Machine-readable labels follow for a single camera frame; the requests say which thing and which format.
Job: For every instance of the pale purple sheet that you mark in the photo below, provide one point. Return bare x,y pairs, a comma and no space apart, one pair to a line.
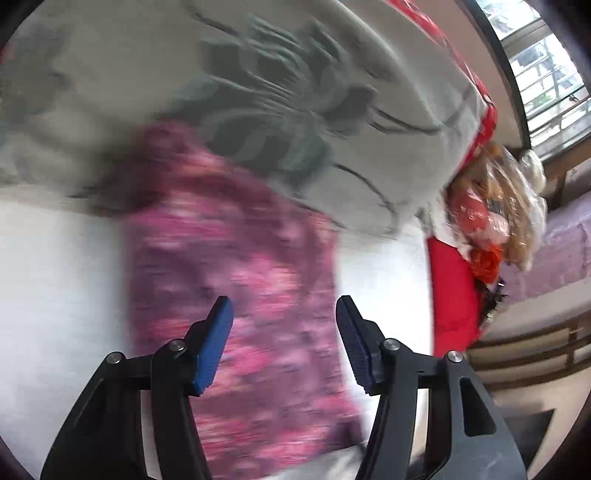
563,249

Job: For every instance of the white quilted mattress cover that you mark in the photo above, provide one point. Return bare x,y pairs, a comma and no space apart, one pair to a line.
55,277

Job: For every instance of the grey floral pillow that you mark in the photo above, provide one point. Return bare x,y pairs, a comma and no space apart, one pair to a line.
138,69

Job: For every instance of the plain red cloth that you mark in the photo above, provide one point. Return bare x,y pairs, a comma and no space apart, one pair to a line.
450,295

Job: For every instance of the clear bag of plush toys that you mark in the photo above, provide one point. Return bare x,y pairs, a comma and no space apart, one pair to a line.
508,207

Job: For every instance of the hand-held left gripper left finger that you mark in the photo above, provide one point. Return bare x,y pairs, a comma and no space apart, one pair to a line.
213,341

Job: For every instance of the purple floral shirt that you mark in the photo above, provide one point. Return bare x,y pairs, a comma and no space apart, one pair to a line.
258,277

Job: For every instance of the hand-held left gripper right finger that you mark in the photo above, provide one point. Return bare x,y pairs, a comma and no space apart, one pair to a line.
353,341

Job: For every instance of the orange plastic bag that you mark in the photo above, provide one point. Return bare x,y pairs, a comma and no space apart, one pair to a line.
485,265

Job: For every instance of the wooden bed frame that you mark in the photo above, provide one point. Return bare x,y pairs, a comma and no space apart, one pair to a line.
531,355

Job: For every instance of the window with metal bars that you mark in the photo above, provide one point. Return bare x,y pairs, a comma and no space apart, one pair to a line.
545,69

